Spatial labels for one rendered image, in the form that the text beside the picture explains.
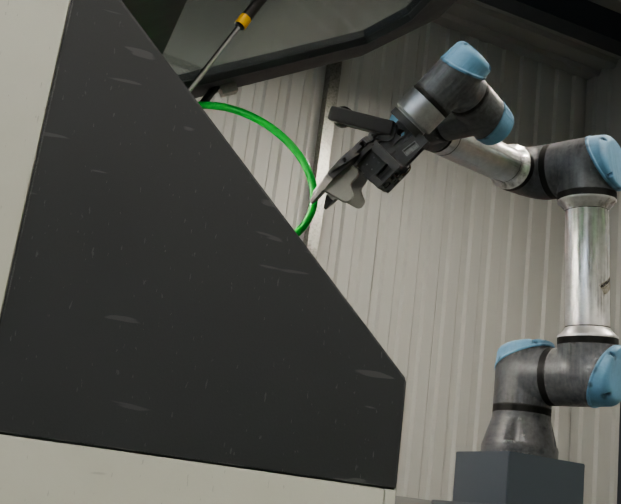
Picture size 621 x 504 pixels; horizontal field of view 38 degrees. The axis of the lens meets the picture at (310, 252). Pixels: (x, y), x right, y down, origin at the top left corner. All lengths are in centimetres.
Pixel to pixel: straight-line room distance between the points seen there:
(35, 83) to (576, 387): 111
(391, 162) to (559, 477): 71
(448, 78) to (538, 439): 74
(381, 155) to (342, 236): 767
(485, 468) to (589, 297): 39
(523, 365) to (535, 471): 21
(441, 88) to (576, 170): 46
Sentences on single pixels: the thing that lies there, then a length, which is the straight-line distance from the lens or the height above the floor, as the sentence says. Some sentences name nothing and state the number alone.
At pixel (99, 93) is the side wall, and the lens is 134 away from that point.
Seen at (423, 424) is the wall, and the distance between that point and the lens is 935.
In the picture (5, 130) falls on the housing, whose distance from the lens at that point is 131.
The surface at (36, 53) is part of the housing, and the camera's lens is 135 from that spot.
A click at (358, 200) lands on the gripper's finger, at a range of 159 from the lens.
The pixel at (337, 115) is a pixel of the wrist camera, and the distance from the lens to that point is 155.
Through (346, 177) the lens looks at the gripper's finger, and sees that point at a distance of 152.
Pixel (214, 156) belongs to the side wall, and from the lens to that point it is 134.
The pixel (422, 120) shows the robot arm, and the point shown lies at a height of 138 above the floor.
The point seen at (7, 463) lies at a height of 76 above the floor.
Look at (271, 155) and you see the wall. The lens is 911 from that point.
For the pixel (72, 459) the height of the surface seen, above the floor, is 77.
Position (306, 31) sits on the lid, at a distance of 206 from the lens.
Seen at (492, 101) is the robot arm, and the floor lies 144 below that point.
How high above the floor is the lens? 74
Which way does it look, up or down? 16 degrees up
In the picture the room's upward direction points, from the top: 7 degrees clockwise
